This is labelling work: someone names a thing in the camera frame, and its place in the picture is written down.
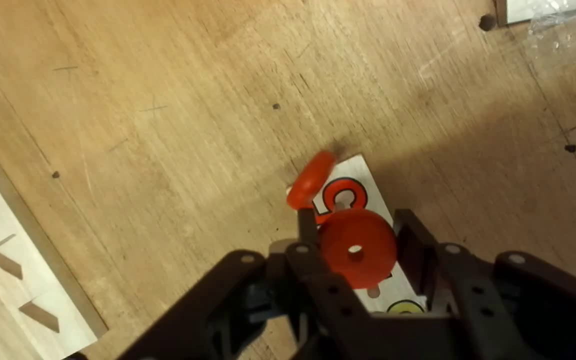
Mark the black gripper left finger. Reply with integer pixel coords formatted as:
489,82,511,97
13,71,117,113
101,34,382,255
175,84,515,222
121,210,364,360

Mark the wooden peg board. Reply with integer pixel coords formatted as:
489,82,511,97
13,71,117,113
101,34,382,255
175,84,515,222
286,150,426,315

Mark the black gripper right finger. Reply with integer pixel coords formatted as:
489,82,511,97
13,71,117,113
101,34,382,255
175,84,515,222
368,210,576,360

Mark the long wooden puzzle board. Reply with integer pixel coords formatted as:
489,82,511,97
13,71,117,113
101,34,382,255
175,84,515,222
0,166,108,360

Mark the orange round block stack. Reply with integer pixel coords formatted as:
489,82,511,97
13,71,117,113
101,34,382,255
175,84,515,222
321,210,399,288

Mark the white flat wooden board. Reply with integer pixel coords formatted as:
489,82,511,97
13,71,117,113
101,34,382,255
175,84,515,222
492,0,576,27

